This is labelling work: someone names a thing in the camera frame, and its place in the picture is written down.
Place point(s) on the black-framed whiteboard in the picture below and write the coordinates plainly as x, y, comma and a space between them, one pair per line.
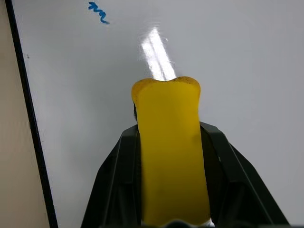
166, 47

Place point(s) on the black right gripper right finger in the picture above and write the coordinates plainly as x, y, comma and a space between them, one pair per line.
237, 185

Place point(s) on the yellow sponge eraser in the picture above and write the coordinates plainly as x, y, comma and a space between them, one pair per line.
171, 147

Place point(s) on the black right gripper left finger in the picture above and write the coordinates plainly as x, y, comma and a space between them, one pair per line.
116, 180

